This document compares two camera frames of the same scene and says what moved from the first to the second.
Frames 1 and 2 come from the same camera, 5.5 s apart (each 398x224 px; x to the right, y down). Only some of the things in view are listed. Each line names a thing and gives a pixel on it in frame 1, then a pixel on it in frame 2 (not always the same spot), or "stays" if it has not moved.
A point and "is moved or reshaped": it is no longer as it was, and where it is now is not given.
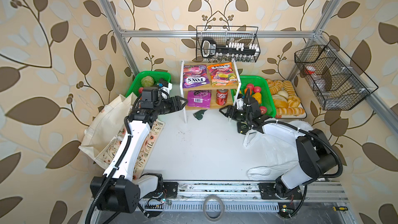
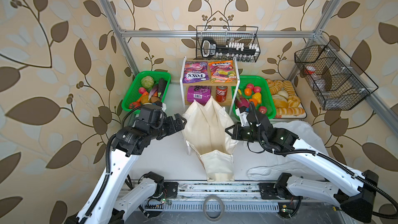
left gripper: x=175 y=106 -> x=180 y=125
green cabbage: x=147 y=81 stays
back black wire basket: x=228 y=43 stays
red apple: x=263 y=110 stays
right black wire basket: x=338 y=82 stays
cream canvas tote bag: x=105 y=127 -> x=205 y=131
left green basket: x=156 y=75 stays
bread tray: x=286 y=101 stays
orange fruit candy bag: x=222 y=74 is moved or reshaped
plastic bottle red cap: x=311 y=70 stays
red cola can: x=222 y=96 is moved or reshaped
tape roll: x=216 y=197 stays
